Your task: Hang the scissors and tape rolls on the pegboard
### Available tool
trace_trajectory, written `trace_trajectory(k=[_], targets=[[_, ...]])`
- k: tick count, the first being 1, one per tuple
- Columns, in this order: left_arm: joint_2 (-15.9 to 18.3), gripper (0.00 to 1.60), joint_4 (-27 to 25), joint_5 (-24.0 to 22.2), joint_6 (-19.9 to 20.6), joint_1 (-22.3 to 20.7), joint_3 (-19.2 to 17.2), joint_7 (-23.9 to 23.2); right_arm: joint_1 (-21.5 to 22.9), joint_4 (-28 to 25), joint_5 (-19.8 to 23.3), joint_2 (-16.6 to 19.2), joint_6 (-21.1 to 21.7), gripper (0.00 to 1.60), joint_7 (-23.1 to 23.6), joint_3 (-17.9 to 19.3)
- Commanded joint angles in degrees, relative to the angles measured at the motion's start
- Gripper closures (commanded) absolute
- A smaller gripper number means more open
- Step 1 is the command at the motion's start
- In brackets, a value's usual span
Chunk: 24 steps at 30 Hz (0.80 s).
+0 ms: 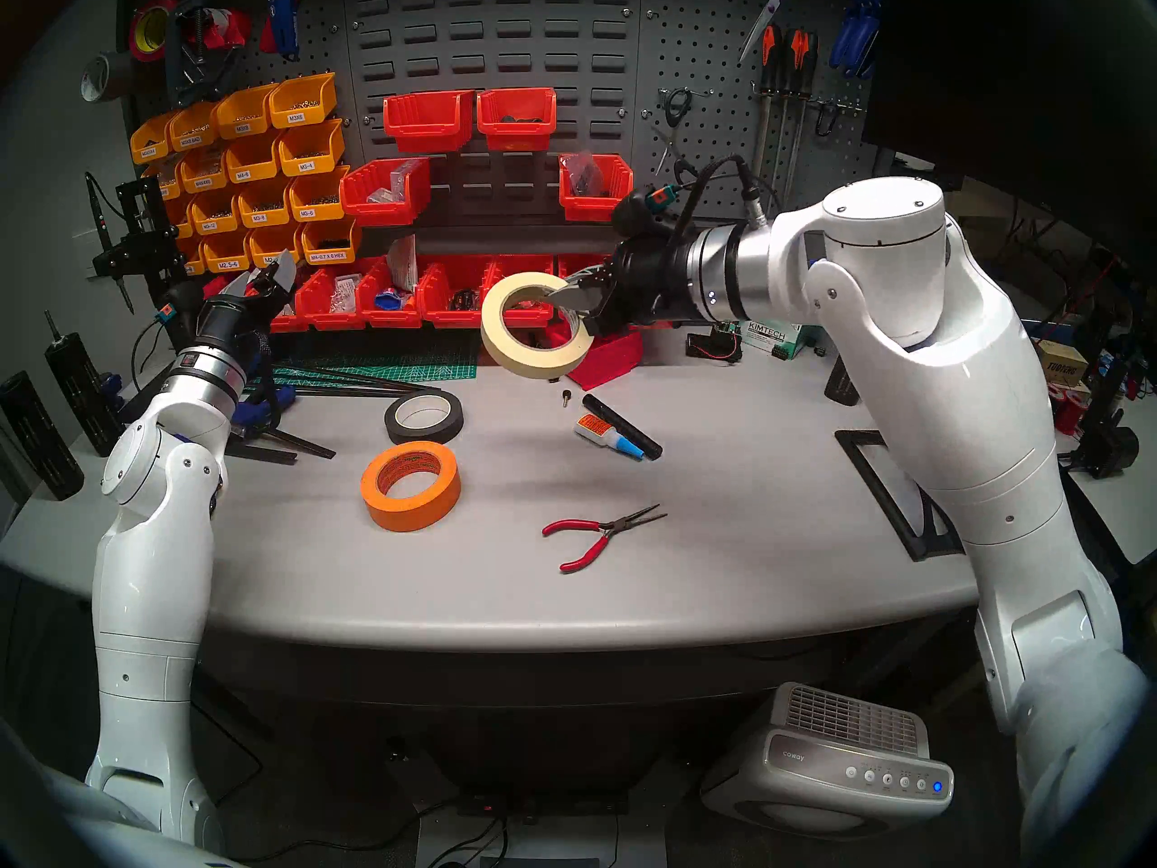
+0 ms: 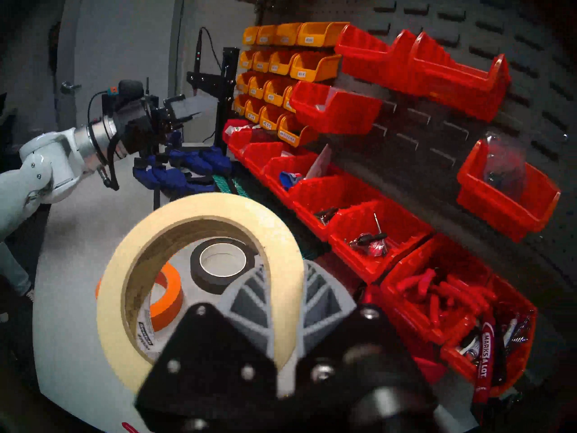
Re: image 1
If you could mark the metal tool rack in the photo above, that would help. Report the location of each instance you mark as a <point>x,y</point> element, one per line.
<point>813,107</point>

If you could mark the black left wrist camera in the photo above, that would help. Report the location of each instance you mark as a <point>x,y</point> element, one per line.
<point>181,304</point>

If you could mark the black monitor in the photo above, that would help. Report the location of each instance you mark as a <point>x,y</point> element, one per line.
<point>994,80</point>

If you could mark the red shelf bin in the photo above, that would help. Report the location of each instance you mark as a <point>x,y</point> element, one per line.
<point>456,319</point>
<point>529,265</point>
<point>390,319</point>
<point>312,316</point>
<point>578,265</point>
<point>212,289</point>

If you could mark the grey pegboard wall panel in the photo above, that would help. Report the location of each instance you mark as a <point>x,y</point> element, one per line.
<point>542,25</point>

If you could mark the black desk device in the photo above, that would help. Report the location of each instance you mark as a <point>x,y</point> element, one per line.
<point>1112,448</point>

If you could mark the white air purifier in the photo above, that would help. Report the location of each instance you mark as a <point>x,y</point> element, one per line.
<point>813,767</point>

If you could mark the Kimtech tissue box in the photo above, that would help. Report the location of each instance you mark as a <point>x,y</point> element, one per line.
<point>768,334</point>

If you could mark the black frame stand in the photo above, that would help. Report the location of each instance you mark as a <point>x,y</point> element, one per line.
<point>890,486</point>

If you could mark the green cutting mat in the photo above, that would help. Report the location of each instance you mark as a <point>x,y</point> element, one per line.
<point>407,369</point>

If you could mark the small circuit board device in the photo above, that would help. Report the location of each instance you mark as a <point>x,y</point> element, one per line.
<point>714,344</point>

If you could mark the clear bag black parts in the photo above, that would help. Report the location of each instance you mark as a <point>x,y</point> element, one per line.
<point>586,174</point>

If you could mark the glue bottle with blue cap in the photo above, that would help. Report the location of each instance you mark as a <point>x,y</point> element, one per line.
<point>601,432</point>

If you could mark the small cardboard box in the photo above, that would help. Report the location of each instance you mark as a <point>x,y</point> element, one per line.
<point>1067,364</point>

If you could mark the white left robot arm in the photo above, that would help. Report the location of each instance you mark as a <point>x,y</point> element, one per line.
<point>149,559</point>

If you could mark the tall black bottle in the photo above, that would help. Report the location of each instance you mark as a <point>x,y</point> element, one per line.
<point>841,387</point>

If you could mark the small clear hardware bag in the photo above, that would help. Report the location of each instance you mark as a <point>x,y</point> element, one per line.
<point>390,186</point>

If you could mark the black carabiner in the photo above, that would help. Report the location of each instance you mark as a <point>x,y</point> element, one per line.
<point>824,120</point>

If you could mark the black soldering iron pen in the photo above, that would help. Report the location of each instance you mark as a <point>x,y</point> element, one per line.
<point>101,220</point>

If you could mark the thick black marker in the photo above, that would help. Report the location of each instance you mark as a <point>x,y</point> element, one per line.
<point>624,423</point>

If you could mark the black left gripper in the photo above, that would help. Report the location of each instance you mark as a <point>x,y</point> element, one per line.
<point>230,322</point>

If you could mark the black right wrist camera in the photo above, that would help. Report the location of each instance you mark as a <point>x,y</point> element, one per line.
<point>642,211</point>

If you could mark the orange tape roll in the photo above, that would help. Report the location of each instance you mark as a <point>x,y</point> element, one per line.
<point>380,504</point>

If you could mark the grey duct tape roll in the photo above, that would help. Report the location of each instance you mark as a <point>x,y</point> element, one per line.
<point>117,72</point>

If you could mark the black tape roll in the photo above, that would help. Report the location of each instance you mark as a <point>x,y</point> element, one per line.
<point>425,437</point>

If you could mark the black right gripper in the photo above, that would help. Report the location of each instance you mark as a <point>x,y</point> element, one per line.
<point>646,283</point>

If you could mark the red wall bin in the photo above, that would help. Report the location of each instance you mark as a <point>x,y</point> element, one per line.
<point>429,127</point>
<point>380,211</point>
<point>597,206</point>
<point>517,127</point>

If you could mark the blue and red hanging tool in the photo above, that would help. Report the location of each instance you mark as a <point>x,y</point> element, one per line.
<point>287,16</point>

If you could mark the yellow parts bin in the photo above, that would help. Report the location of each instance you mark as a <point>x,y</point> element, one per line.
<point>244,117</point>
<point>149,143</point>
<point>303,105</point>
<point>203,176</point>
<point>194,260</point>
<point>226,257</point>
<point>183,220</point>
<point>318,201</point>
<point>192,131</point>
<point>330,244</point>
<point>265,208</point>
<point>312,152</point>
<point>276,247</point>
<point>215,217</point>
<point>167,183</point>
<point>253,165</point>

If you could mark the clear zip bag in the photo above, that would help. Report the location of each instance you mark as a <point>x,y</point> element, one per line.
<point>404,262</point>

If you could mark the small blue part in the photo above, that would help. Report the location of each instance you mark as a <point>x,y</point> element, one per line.
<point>389,300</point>

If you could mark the black cylinder with rod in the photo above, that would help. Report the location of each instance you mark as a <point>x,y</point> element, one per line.
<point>86,387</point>

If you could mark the loose red plastic bin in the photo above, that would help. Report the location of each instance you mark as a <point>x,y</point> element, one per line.
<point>619,355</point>

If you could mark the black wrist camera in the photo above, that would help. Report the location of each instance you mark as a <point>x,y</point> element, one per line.
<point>181,304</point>
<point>642,211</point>

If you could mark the metal pegboard hook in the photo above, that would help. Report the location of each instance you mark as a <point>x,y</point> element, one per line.
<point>663,99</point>

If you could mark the small printed parts bag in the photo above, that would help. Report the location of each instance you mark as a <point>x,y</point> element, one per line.
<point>343,295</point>

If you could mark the beige masking tape roll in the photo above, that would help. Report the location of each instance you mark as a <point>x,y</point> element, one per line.
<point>506,353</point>

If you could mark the red and black hanging clamp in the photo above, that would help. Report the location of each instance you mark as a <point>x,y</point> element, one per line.
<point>226,27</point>

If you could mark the black power strip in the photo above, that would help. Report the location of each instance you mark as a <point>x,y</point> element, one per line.
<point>542,803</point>

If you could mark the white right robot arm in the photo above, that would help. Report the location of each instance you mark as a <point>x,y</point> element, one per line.
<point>949,378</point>

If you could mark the red tape roll yellow core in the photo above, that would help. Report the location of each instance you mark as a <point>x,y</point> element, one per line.
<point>137,30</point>

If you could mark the black ribbed cylinder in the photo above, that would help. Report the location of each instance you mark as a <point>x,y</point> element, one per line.
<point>36,432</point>

